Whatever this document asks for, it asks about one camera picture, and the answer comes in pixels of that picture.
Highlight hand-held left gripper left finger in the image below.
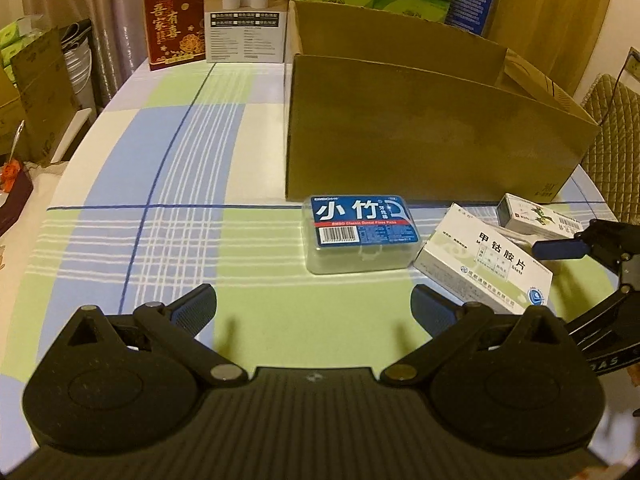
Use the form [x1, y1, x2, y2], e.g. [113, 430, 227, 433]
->
[66, 284, 249, 389]

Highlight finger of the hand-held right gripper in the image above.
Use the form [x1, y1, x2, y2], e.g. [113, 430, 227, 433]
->
[531, 219, 640, 296]
[564, 282, 640, 348]

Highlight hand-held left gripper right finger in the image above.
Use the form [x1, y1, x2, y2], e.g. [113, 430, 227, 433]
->
[381, 284, 566, 388]

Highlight white plant-print medicine box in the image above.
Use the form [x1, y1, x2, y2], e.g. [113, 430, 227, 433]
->
[496, 193, 593, 241]

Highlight white green-striped medicine box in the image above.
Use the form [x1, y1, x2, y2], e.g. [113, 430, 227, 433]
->
[414, 202, 554, 316]

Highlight clear blue-label floss box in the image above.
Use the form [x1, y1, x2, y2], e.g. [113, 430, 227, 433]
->
[303, 193, 421, 276]

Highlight checkered cloth desktop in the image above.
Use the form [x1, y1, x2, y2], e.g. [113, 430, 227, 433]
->
[0, 55, 640, 396]

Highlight quilted beige chair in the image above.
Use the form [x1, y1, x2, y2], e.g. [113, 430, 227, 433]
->
[580, 74, 640, 221]

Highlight beige printed cloth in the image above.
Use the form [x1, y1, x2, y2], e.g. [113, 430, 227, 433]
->
[0, 160, 96, 371]

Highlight dark brown tray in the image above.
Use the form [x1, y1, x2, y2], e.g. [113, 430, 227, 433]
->
[0, 160, 35, 236]

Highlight white furniture panel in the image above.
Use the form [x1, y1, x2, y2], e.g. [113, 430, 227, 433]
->
[50, 107, 96, 163]

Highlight orange small item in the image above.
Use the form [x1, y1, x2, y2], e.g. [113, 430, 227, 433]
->
[0, 160, 21, 193]

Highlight golden curtain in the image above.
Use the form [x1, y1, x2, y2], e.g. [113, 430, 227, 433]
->
[487, 0, 618, 106]

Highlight metal spoon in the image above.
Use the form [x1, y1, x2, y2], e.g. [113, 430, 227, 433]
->
[7, 120, 26, 161]

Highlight tall cardboard box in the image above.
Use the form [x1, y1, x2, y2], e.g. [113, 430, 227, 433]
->
[10, 27, 83, 161]

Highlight white plastic bucket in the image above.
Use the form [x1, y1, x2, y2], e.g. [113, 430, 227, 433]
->
[62, 22, 98, 111]

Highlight small open cardboard box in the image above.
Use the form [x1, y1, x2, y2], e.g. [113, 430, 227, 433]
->
[0, 67, 26, 156]

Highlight red gift box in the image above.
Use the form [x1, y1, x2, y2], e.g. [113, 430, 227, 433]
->
[141, 0, 208, 72]

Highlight white appliance box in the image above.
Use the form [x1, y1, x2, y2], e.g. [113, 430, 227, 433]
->
[205, 0, 293, 64]

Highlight grey shiny curtain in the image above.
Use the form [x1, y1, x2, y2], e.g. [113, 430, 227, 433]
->
[55, 0, 208, 111]

